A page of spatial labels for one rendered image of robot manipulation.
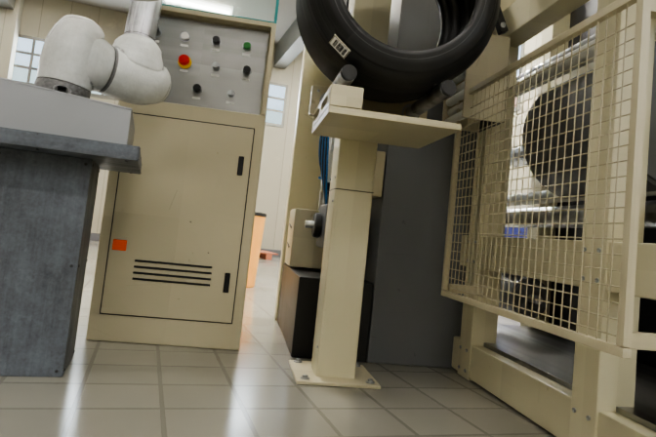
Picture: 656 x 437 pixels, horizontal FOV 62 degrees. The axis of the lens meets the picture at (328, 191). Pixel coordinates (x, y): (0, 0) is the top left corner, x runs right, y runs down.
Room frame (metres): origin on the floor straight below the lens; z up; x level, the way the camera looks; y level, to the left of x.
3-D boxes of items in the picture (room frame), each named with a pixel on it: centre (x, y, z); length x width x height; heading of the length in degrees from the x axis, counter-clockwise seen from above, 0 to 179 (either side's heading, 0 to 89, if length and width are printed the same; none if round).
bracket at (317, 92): (1.78, -0.11, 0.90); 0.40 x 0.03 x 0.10; 99
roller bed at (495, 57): (1.88, -0.48, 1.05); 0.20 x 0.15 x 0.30; 9
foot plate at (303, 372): (1.86, -0.08, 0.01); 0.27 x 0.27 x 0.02; 9
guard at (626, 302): (1.43, -0.50, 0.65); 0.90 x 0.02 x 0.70; 9
